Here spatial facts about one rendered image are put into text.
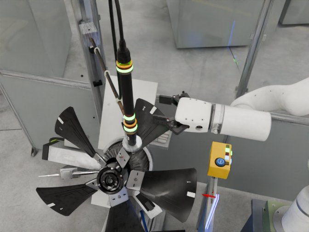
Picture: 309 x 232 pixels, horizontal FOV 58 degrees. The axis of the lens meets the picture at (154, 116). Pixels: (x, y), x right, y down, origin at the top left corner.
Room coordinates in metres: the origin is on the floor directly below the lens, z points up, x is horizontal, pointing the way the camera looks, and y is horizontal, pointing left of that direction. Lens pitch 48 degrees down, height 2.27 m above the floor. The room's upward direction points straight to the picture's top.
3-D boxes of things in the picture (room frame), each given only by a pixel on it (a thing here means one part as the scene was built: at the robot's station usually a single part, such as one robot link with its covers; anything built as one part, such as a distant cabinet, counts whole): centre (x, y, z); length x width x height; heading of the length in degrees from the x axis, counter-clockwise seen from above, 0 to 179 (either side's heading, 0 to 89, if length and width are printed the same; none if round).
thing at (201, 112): (0.56, -0.12, 1.65); 0.11 x 0.10 x 0.07; 77
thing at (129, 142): (0.61, 0.08, 1.65); 0.04 x 0.04 x 0.46
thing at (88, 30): (1.19, 0.31, 1.53); 0.10 x 0.07 x 0.09; 22
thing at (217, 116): (0.54, -0.18, 1.65); 0.09 x 0.03 x 0.08; 167
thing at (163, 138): (1.09, -0.01, 0.87); 0.15 x 0.09 x 0.02; 74
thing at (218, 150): (0.81, -0.34, 1.02); 0.16 x 0.10 x 0.11; 167
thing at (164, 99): (0.63, -0.05, 1.65); 0.07 x 0.03 x 0.03; 77
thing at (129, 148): (0.62, 0.08, 1.49); 0.09 x 0.07 x 0.10; 22
